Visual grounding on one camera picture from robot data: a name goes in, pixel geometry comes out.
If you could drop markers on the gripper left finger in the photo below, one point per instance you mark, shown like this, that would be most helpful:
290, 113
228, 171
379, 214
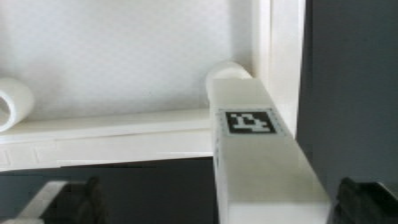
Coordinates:
68, 203

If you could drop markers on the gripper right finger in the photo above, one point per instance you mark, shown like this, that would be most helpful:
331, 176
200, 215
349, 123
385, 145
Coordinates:
367, 205

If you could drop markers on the white desk top tray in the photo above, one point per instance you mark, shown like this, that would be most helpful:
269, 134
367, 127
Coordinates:
113, 56

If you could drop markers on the white front fence wall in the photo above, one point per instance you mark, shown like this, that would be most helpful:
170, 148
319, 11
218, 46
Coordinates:
104, 150

